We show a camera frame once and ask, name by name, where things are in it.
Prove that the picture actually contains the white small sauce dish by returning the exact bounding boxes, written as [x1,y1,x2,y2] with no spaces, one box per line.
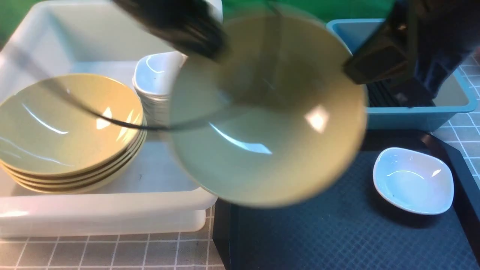
[372,147,455,216]

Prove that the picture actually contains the top stacked white dish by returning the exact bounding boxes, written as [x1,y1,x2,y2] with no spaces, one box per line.
[132,51,188,98]

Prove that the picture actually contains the black cable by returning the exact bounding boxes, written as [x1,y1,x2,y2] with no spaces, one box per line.
[0,41,233,132]

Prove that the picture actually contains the top stacked yellow bowl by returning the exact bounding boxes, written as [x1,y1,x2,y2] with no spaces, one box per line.
[0,73,144,176]

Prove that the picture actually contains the green cloth backdrop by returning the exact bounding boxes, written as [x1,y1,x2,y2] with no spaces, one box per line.
[222,0,395,22]

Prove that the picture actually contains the large white plastic bin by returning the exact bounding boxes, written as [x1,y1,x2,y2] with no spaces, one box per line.
[1,0,217,238]

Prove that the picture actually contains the black serving tray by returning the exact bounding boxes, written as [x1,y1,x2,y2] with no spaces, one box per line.
[213,130,479,270]

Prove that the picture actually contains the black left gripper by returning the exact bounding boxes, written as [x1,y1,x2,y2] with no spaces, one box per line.
[113,0,229,62]

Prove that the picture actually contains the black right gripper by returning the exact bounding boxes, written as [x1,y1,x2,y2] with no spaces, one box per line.
[343,0,480,98]

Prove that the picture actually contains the blue plastic chopstick bin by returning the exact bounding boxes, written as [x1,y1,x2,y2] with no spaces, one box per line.
[326,18,478,132]

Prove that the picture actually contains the pile of black chopsticks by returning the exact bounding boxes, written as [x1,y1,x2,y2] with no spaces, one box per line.
[365,79,436,108]

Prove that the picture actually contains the yellow noodle bowl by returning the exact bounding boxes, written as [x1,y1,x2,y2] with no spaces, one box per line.
[169,10,368,207]

